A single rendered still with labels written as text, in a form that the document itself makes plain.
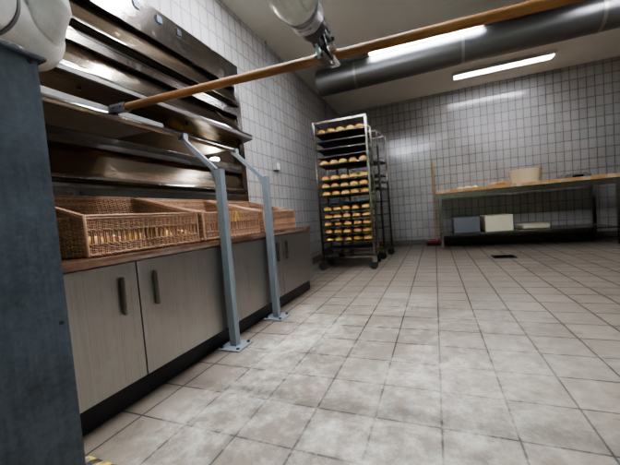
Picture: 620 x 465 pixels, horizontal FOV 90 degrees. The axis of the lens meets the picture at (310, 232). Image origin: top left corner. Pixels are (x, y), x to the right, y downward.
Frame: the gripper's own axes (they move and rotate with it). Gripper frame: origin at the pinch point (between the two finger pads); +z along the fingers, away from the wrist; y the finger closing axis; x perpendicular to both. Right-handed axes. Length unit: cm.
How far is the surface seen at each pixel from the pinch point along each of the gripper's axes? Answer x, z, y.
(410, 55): 10, 288, -124
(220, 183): -75, 37, 29
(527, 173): 153, 443, 11
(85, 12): -136, 18, -64
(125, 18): -135, 41, -74
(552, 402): 60, 21, 116
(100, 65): -136, 23, -40
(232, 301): -74, 37, 91
